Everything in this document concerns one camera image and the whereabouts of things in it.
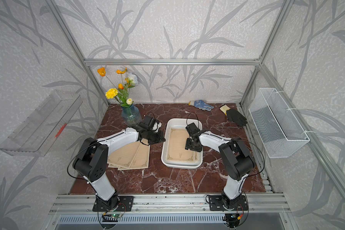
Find glass vase with flowers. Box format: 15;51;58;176
97;67;141;127

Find stationery sheets in box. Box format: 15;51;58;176
166;128;196;163

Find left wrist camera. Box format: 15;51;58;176
139;116;162;132

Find removed stationery sheet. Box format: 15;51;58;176
107;141;142;169
118;144;150;171

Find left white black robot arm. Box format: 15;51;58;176
72;126;165;201

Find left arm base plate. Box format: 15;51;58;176
93;195;134;212

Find clear plastic wall shelf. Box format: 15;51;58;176
0;90;83;157

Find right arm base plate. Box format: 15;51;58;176
206;194;249;211

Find white wire mesh basket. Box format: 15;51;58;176
249;88;310;159

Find aluminium front rail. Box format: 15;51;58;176
49;193;291;215

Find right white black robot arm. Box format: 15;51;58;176
185;123;255;209

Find white storage box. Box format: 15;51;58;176
161;118;203;169

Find blue dotted work glove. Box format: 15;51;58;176
188;100;214;111

